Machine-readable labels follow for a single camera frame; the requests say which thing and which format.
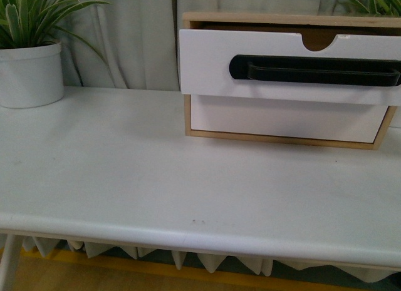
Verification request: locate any white drawer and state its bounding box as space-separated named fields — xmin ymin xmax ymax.
xmin=179 ymin=29 xmax=400 ymax=106
xmin=190 ymin=95 xmax=388 ymax=143

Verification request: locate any white curtain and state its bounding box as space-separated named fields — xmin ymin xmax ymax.
xmin=61 ymin=0 xmax=352 ymax=91

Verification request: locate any white plant pot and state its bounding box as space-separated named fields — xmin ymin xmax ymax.
xmin=1 ymin=43 xmax=65 ymax=109

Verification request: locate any green spider plant left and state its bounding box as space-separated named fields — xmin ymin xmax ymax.
xmin=1 ymin=0 xmax=108 ymax=60

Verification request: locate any green spider plant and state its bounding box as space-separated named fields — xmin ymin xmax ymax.
xmin=341 ymin=0 xmax=400 ymax=18
xmin=1 ymin=0 xmax=108 ymax=60

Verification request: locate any green spider plant right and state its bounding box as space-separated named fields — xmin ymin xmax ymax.
xmin=341 ymin=0 xmax=400 ymax=18

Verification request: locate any white table leg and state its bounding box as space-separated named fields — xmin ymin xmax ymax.
xmin=1 ymin=235 xmax=24 ymax=291

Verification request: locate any black drawer handle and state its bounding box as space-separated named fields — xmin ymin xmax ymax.
xmin=229 ymin=54 xmax=400 ymax=87

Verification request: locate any wooden drawer cabinet frame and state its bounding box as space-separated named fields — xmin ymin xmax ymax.
xmin=181 ymin=11 xmax=400 ymax=150

